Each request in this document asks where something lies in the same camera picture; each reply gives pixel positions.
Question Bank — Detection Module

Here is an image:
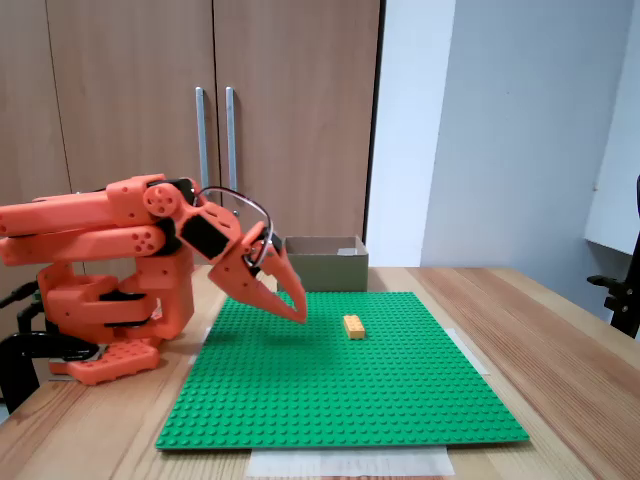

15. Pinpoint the white red black servo cable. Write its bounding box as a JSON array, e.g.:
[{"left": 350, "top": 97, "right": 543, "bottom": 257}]
[{"left": 192, "top": 186, "right": 275, "bottom": 271}]

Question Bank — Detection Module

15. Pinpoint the brown wooden cabinet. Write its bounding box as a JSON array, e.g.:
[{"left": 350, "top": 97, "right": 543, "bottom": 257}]
[{"left": 0, "top": 0, "right": 387, "bottom": 301}]

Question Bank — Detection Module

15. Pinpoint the open cardboard box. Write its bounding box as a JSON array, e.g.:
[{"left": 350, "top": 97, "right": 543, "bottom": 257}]
[{"left": 282, "top": 234, "right": 370, "bottom": 294}]

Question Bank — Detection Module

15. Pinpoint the green lego baseplate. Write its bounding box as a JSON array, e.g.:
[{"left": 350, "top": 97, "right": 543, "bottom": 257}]
[{"left": 154, "top": 290, "right": 531, "bottom": 451}]

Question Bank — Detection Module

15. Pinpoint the silver cabinet door handle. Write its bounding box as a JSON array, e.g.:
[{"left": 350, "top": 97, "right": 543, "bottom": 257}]
[
  {"left": 225, "top": 86, "right": 239, "bottom": 194},
  {"left": 195, "top": 86, "right": 210, "bottom": 187}
]

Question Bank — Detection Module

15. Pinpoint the black stand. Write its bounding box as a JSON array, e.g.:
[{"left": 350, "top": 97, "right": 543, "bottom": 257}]
[{"left": 587, "top": 174, "right": 640, "bottom": 341}]

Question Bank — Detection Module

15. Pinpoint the yellow lego block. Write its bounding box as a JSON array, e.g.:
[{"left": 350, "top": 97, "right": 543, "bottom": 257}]
[{"left": 342, "top": 314, "right": 367, "bottom": 341}]

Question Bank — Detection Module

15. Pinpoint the black table clamp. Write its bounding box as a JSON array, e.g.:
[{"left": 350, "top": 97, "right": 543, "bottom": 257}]
[{"left": 0, "top": 331, "right": 101, "bottom": 416}]

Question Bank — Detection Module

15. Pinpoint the black power cable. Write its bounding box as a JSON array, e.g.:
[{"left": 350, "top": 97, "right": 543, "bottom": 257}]
[{"left": 0, "top": 281, "right": 41, "bottom": 309}]

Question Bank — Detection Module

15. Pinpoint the translucent masking tape strip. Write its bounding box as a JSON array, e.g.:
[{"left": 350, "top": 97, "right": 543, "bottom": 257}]
[
  {"left": 248, "top": 446, "right": 456, "bottom": 479},
  {"left": 187, "top": 327, "right": 214, "bottom": 366},
  {"left": 447, "top": 328, "right": 491, "bottom": 376}
]

